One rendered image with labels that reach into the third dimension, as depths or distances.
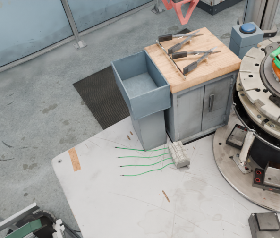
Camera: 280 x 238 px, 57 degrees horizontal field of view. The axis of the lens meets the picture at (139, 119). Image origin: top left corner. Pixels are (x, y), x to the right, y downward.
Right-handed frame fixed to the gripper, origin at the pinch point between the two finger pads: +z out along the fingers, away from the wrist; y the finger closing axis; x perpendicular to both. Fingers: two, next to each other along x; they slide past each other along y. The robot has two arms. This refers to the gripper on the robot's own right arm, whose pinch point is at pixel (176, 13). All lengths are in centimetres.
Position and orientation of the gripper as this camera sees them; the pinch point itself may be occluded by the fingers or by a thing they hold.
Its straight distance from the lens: 71.3
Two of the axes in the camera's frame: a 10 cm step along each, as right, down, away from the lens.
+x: 9.2, -3.7, 1.2
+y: 3.7, 7.0, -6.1
